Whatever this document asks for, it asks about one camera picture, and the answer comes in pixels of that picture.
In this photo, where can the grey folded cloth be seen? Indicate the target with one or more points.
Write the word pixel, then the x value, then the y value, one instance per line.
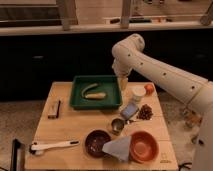
pixel 118 148

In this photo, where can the brown pine cone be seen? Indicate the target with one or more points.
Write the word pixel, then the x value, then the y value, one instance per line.
pixel 145 112

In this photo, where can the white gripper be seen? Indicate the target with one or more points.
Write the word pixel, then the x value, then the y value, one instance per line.
pixel 121 70

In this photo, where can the orange bowl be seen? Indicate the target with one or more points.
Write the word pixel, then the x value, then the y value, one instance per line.
pixel 143 147

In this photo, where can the orange fruit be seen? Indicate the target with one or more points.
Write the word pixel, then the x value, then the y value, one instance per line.
pixel 149 89

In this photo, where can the green plastic tray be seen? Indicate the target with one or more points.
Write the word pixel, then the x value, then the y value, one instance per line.
pixel 107 84

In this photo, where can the black chair back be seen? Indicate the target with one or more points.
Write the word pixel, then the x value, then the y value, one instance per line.
pixel 17 156

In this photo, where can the white handled brush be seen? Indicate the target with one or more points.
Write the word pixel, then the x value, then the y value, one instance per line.
pixel 39 148

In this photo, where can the white cup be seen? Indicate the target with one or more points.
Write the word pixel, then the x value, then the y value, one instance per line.
pixel 138 92

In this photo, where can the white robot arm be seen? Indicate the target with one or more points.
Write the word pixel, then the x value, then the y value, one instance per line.
pixel 194 91

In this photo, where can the dark purple bowl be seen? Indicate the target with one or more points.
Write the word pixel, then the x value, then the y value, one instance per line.
pixel 95 141

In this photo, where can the green cucumber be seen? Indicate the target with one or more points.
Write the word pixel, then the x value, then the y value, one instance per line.
pixel 91 86

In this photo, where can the metal measuring cup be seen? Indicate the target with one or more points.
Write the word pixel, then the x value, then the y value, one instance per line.
pixel 119 125

